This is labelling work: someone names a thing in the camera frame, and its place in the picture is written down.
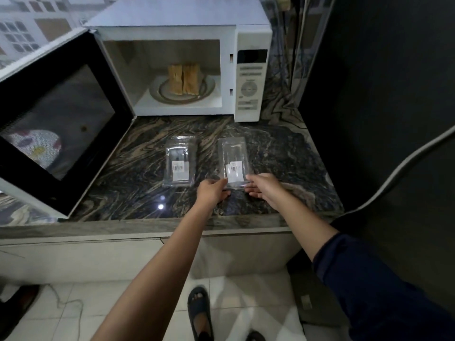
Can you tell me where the glass microwave turntable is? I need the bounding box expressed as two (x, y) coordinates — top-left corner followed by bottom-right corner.
(148, 74), (217, 105)

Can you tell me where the silver refrigerator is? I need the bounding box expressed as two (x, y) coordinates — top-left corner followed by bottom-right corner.
(288, 0), (455, 327)

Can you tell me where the person's left forearm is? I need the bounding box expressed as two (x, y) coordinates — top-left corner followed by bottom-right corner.
(91, 205), (215, 341)

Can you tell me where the white microwave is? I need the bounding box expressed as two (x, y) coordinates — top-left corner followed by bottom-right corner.
(0, 0), (273, 220)

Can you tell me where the dark blue shirt sleeve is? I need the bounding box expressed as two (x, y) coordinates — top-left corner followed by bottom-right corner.
(312, 233), (455, 341)

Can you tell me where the person's left hand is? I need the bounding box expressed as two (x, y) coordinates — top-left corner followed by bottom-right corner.
(195, 178), (232, 211)

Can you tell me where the clear plastic container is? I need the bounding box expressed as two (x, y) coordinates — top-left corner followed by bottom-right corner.
(217, 136), (254, 191)
(163, 135), (199, 189)

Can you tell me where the person's right hand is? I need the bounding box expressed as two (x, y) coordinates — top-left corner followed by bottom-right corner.
(244, 172), (286, 211)

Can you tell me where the dark slipper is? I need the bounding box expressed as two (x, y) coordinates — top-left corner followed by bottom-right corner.
(0, 284), (40, 340)

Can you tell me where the sliced brown bread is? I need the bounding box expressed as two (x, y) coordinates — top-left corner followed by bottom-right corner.
(183, 63), (201, 96)
(167, 64), (184, 96)

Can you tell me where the white base cabinet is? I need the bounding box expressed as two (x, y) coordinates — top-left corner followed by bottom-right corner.
(0, 227), (303, 285)

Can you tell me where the grey curved cable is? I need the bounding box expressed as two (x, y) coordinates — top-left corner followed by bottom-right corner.
(339, 125), (455, 215)

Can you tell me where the person's right forearm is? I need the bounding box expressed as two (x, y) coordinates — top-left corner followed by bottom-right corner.
(275, 193), (339, 262)

